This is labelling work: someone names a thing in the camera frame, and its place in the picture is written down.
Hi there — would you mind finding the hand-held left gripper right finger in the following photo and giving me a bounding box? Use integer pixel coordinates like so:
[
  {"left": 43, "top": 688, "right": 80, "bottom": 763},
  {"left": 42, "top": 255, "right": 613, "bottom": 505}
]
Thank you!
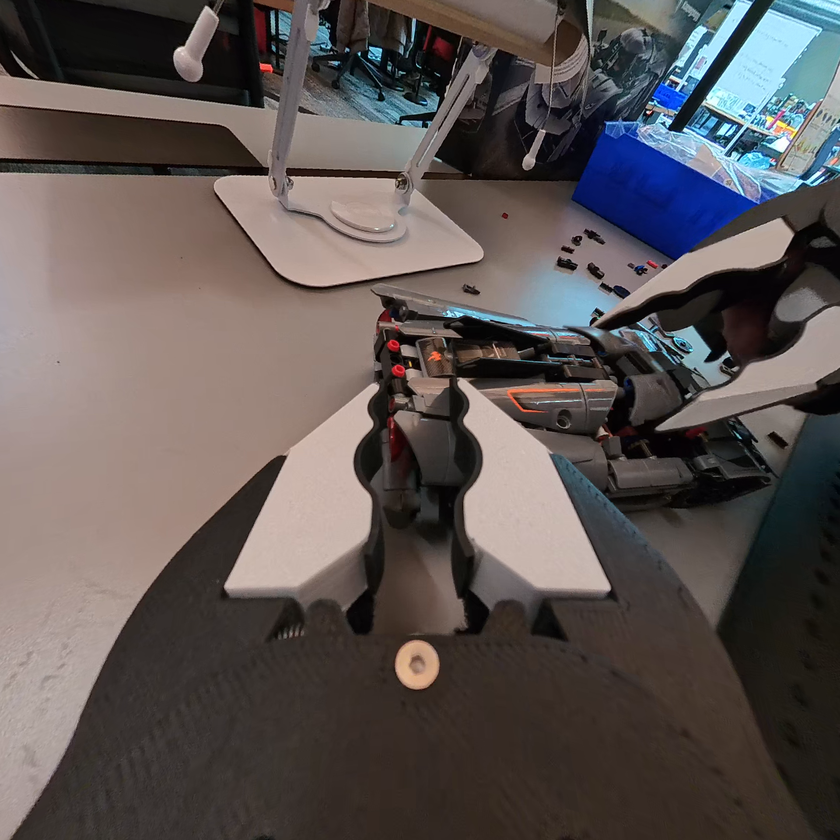
[{"left": 453, "top": 378, "right": 613, "bottom": 626}]

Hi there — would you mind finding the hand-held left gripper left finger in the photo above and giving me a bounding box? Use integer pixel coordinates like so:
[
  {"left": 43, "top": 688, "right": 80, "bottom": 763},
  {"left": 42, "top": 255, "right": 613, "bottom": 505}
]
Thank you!
[{"left": 224, "top": 382, "right": 385, "bottom": 623}]

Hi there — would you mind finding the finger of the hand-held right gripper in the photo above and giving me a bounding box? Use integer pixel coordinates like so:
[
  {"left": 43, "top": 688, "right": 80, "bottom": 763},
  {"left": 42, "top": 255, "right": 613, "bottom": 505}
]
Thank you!
[
  {"left": 655, "top": 262, "right": 840, "bottom": 435},
  {"left": 591, "top": 217, "right": 800, "bottom": 329}
]

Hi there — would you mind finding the grey lego car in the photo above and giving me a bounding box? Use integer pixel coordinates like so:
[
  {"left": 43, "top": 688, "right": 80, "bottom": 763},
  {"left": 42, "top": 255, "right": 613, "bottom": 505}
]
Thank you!
[{"left": 367, "top": 283, "right": 774, "bottom": 529}]

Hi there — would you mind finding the lego set box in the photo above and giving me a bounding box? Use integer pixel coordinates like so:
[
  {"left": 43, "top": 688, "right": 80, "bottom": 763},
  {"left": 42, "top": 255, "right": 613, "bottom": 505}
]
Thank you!
[{"left": 433, "top": 0, "right": 706, "bottom": 181}]

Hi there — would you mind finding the blue storage bin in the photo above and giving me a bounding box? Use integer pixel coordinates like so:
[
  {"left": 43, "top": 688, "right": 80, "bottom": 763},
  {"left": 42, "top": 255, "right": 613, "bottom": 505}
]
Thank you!
[{"left": 571, "top": 121, "right": 808, "bottom": 260}]

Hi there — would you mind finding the clear plastic bag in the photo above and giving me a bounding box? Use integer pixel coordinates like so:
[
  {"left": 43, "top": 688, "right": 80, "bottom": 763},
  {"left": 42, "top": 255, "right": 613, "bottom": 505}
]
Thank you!
[{"left": 607, "top": 121, "right": 795, "bottom": 198}]

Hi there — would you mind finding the black pole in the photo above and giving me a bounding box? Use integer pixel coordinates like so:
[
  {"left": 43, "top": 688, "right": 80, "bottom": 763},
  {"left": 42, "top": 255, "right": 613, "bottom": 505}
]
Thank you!
[{"left": 669, "top": 0, "right": 775, "bottom": 132}]

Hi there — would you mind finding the black perforated chair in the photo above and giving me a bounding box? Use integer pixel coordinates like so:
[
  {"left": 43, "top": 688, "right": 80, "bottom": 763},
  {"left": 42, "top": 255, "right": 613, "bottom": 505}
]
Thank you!
[{"left": 718, "top": 413, "right": 840, "bottom": 840}]

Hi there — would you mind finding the white book stand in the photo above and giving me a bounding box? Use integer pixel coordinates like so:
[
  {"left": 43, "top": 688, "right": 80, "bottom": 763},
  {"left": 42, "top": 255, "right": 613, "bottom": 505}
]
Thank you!
[{"left": 174, "top": 0, "right": 592, "bottom": 288}]

